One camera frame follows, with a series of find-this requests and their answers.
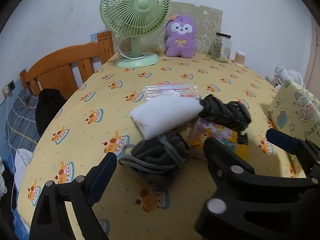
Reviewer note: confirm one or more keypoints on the grey drawstring pouch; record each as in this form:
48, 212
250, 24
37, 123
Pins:
158, 160

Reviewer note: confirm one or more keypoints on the purple plush bunny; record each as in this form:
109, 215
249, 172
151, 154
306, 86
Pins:
180, 35

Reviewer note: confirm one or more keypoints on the white towel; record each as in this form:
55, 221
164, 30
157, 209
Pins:
163, 113

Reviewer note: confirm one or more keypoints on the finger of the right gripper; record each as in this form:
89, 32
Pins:
285, 139

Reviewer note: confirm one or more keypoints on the black clothing on bed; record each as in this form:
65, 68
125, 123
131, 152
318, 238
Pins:
49, 103

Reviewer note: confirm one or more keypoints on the white clothing on bed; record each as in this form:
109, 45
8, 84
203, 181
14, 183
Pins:
23, 158

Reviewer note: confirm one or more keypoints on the beige patterned board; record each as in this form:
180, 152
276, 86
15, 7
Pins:
207, 22

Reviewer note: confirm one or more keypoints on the blue plaid pillow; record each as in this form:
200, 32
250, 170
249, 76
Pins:
21, 130

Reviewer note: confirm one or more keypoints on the cotton swab container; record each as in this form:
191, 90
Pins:
239, 59

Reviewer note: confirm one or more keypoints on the white standing fan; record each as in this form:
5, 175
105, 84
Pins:
281, 74

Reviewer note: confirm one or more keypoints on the cartoon fabric storage box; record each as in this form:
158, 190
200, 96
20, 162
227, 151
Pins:
295, 112

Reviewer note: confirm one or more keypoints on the clear zip bag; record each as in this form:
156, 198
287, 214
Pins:
174, 89

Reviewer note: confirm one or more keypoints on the wooden bed headboard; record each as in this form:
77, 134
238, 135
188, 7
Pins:
55, 69

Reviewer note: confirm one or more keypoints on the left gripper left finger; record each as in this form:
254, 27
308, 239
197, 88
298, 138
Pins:
50, 219

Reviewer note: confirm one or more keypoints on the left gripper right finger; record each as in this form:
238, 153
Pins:
250, 206

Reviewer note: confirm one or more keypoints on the green desk fan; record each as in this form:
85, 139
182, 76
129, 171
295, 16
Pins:
134, 19

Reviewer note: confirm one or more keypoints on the wall power outlet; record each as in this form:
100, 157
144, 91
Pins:
8, 88

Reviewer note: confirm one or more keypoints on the black plastic bag roll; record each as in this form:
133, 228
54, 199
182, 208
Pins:
233, 115

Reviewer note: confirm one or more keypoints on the glass jar with lid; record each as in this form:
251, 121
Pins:
221, 47

